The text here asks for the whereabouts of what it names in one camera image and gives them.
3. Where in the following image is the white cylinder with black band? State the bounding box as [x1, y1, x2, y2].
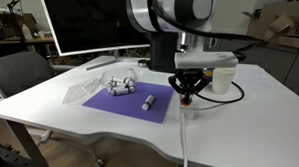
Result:
[126, 81, 137, 94]
[122, 77, 135, 85]
[109, 75, 124, 86]
[110, 87, 129, 97]
[141, 93, 156, 112]

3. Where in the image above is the black coffee machine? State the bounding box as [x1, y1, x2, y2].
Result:
[148, 30, 186, 74]

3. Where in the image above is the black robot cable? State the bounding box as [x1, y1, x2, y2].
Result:
[143, 0, 270, 63]

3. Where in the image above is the black perforated frame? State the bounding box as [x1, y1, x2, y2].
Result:
[0, 143, 33, 167]

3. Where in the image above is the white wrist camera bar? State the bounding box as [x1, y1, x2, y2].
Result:
[173, 49, 240, 72]

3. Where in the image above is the white power strip orange switch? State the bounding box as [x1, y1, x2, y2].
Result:
[177, 94, 196, 122]

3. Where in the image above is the grey office chair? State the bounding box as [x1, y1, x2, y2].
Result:
[0, 49, 110, 167]

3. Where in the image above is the brown cardboard box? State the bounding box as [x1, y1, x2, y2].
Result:
[240, 0, 299, 47]

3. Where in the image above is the black power cable with plug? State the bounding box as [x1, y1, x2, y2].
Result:
[192, 79, 247, 105]

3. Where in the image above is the large white-framed monitor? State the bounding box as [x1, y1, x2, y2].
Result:
[34, 0, 152, 61]

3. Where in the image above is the blue and yellow block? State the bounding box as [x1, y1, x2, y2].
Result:
[204, 68, 214, 85]

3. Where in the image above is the white monitor stand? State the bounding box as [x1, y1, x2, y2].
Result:
[85, 48, 149, 73]

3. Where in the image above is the grey cabinet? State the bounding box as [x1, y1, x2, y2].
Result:
[202, 34, 299, 103]

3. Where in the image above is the wooden background desk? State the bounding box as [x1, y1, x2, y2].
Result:
[0, 34, 55, 58]

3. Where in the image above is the white plastic bottle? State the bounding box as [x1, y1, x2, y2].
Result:
[20, 23, 35, 40]

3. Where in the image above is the thick white power strip cable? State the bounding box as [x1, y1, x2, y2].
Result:
[179, 114, 192, 167]

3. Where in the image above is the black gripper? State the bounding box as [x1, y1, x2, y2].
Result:
[167, 66, 209, 105]

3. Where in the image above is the clear plastic container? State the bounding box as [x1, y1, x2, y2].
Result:
[100, 67, 140, 97]

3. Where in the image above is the white paper cup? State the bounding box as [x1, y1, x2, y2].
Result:
[211, 67, 237, 97]

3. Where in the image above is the dark table leg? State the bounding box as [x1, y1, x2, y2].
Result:
[0, 119, 51, 167]

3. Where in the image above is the purple mat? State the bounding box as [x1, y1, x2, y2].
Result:
[81, 79, 176, 125]

